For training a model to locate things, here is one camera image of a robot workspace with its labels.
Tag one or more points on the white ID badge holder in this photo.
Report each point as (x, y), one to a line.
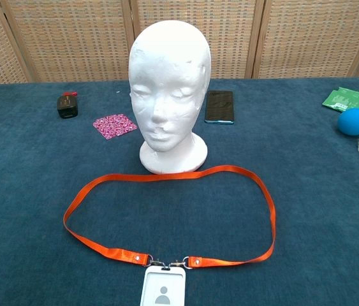
(158, 280)

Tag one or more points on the white foam mannequin head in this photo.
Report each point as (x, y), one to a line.
(166, 79)

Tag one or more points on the black smartphone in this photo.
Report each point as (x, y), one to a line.
(219, 106)

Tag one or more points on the pink patterned square cloth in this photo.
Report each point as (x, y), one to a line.
(114, 126)

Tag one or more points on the small black red device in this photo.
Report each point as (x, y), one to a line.
(67, 106)

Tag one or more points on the blue tablecloth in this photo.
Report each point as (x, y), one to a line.
(39, 191)

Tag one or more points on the green foil packet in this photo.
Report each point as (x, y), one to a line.
(345, 97)

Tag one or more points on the blue ball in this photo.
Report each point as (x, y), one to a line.
(354, 121)

